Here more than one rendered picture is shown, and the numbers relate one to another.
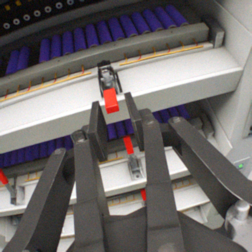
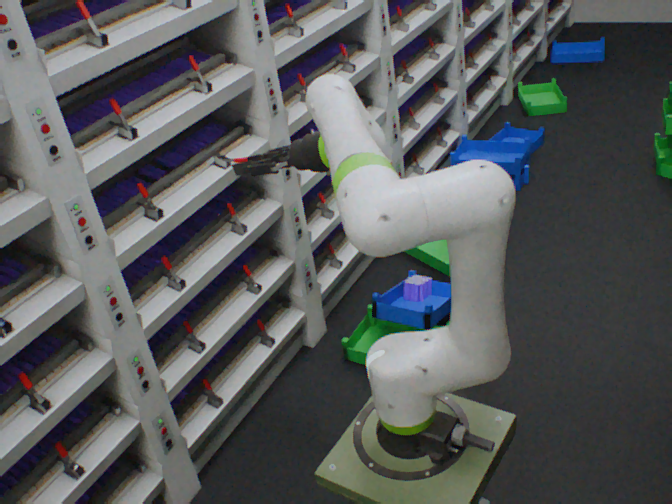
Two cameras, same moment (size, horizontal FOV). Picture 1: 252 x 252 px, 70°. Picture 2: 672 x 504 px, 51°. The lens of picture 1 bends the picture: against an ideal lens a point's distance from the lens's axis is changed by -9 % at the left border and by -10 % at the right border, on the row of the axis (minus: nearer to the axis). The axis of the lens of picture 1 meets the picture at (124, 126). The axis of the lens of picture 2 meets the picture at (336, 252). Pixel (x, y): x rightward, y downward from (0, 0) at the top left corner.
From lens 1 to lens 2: 167 cm
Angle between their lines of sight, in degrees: 46
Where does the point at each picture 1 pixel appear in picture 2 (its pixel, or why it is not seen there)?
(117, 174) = (231, 238)
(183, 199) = (274, 270)
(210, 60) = (253, 142)
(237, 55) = (263, 135)
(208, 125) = (260, 189)
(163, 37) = (228, 138)
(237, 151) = (287, 196)
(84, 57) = (202, 156)
